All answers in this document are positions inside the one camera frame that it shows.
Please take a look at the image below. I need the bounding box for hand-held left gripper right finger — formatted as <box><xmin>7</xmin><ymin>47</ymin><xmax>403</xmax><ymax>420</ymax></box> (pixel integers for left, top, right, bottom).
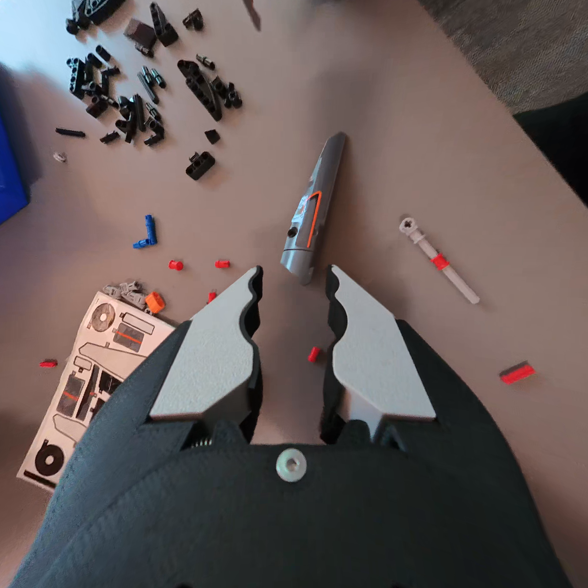
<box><xmin>319</xmin><ymin>265</ymin><xmax>437</xmax><ymax>444</ymax></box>

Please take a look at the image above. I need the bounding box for person's lap in dark trousers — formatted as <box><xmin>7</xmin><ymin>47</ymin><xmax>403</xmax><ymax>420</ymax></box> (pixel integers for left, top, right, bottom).
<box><xmin>512</xmin><ymin>92</ymin><xmax>588</xmax><ymax>208</ymax></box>

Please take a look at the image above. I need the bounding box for blue plastic bin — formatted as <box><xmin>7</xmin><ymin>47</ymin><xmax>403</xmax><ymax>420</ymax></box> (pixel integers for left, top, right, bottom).
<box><xmin>0</xmin><ymin>112</ymin><xmax>29</xmax><ymax>226</ymax></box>

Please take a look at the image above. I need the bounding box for dark grey panel orange stripe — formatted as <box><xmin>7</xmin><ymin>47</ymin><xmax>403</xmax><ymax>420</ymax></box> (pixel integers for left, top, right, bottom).
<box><xmin>279</xmin><ymin>132</ymin><xmax>348</xmax><ymax>286</ymax></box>

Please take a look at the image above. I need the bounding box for grey axle with red bush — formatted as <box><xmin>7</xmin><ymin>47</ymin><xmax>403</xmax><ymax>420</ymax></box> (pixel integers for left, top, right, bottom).
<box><xmin>399</xmin><ymin>215</ymin><xmax>481</xmax><ymax>306</ymax></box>

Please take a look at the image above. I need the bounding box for light grey toy connector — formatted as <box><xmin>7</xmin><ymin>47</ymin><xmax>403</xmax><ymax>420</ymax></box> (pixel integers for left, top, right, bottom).
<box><xmin>102</xmin><ymin>279</ymin><xmax>149</xmax><ymax>309</ymax></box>

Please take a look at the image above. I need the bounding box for printed sticker sheet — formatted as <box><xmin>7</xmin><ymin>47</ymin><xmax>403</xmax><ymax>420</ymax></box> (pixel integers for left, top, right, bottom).
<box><xmin>16</xmin><ymin>290</ymin><xmax>178</xmax><ymax>492</ymax></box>

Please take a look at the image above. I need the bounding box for blue angled toy connector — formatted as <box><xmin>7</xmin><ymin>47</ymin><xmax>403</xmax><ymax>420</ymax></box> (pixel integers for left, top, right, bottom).
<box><xmin>132</xmin><ymin>214</ymin><xmax>160</xmax><ymax>250</ymax></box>

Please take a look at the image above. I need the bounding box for pile of black toy pieces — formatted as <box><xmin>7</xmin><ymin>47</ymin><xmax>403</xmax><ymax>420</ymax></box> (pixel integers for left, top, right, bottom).
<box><xmin>64</xmin><ymin>0</ymin><xmax>244</xmax><ymax>182</ymax></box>

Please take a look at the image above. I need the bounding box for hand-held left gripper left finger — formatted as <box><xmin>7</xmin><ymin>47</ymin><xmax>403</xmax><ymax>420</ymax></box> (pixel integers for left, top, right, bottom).
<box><xmin>149</xmin><ymin>266</ymin><xmax>265</xmax><ymax>444</ymax></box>

